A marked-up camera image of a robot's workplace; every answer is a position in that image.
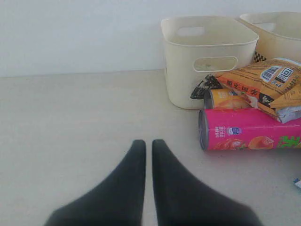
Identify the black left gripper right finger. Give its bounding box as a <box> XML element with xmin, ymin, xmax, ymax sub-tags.
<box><xmin>152</xmin><ymin>139</ymin><xmax>262</xmax><ymax>226</ymax></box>

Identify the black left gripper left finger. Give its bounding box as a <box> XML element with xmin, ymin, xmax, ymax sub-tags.
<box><xmin>45</xmin><ymin>140</ymin><xmax>146</xmax><ymax>226</ymax></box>

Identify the pink chips can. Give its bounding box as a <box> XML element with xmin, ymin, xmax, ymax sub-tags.
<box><xmin>198</xmin><ymin>108</ymin><xmax>301</xmax><ymax>151</ymax></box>

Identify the light blue snack bag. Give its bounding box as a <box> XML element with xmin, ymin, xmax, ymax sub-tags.
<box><xmin>293</xmin><ymin>178</ymin><xmax>301</xmax><ymax>188</ymax></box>

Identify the orange snack bag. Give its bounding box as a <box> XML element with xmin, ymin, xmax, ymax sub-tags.
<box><xmin>215</xmin><ymin>58</ymin><xmax>301</xmax><ymax>124</ymax></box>

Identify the yellow chips can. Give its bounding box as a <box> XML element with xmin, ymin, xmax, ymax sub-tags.
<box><xmin>204</xmin><ymin>89</ymin><xmax>251</xmax><ymax>109</ymax></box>

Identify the cream left plastic bin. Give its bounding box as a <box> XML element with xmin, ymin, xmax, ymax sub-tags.
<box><xmin>161</xmin><ymin>16</ymin><xmax>259</xmax><ymax>109</ymax></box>

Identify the cream plastic bin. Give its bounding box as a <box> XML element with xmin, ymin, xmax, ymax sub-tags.
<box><xmin>161</xmin><ymin>16</ymin><xmax>259</xmax><ymax>109</ymax></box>
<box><xmin>237</xmin><ymin>12</ymin><xmax>301</xmax><ymax>62</ymax></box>

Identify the cream middle plastic bin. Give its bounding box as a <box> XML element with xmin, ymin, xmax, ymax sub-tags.
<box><xmin>237</xmin><ymin>12</ymin><xmax>301</xmax><ymax>62</ymax></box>

